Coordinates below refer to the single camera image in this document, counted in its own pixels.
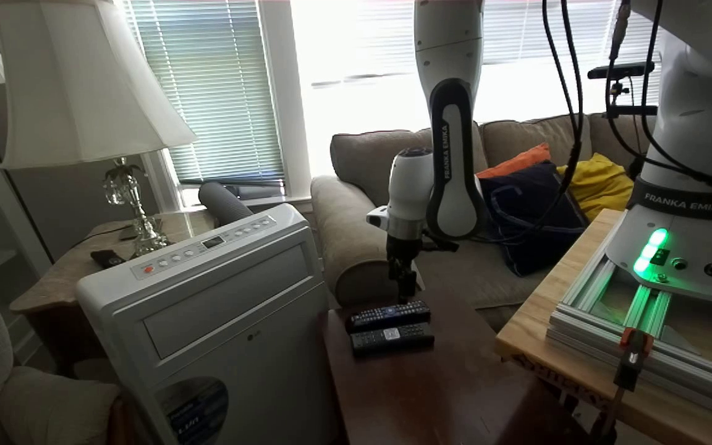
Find light wooden robot platform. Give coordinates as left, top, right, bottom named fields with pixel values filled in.
left=497, top=209, right=712, bottom=445

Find beige armchair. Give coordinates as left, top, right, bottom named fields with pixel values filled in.
left=0, top=313, right=120, bottom=445

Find grey flexible exhaust hose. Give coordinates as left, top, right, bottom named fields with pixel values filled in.
left=197, top=181, right=256, bottom=228

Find black camera on stand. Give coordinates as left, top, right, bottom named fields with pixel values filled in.
left=589, top=62, right=657, bottom=119

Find yellow cushion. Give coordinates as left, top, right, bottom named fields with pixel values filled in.
left=568, top=152, right=634, bottom=220

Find white shade crystal table lamp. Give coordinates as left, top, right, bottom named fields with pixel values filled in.
left=0, top=0, right=196, bottom=253

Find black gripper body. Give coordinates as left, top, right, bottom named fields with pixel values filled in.
left=385, top=236, right=420, bottom=300

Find beige fabric sofa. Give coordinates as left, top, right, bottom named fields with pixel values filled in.
left=312, top=114, right=640, bottom=331

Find small black object on table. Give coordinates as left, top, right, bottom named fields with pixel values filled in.
left=89, top=250, right=126, bottom=268

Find dark grey remote control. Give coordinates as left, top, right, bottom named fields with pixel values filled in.
left=352, top=323, right=435, bottom=359

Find orange cushion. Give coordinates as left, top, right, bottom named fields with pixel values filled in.
left=477, top=143, right=551, bottom=181

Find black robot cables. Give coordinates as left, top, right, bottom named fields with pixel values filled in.
left=541, top=0, right=712, bottom=195

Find wooden lamp end table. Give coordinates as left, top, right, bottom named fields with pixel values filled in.
left=7, top=207, right=217, bottom=378

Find white portable air conditioner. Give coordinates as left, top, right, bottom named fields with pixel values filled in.
left=78, top=205, right=337, bottom=445

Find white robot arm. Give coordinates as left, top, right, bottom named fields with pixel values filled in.
left=385, top=0, right=712, bottom=300

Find black remote with blue buttons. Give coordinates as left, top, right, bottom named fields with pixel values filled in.
left=345, top=300, right=431, bottom=334

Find navy blue cushion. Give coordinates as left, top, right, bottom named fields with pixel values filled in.
left=481, top=163, right=589, bottom=276

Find dark wooden side table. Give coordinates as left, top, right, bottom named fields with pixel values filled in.
left=324, top=292, right=589, bottom=445

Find white window blinds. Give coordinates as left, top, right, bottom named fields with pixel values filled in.
left=122, top=0, right=283, bottom=182

